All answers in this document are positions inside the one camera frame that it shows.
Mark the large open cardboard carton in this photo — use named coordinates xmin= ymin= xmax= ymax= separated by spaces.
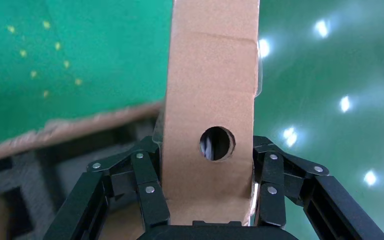
xmin=0 ymin=100 xmax=165 ymax=240

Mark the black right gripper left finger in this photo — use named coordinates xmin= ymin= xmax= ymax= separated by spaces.
xmin=42 ymin=135 xmax=171 ymax=240

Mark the black foam insert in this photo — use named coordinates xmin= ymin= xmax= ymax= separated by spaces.
xmin=0 ymin=119 xmax=160 ymax=240

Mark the cardboard flap piece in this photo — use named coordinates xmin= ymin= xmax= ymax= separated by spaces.
xmin=152 ymin=0 xmax=266 ymax=227

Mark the green tablecloth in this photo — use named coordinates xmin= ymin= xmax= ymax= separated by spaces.
xmin=0 ymin=0 xmax=174 ymax=148

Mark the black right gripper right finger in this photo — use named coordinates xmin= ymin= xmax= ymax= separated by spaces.
xmin=252 ymin=135 xmax=384 ymax=240

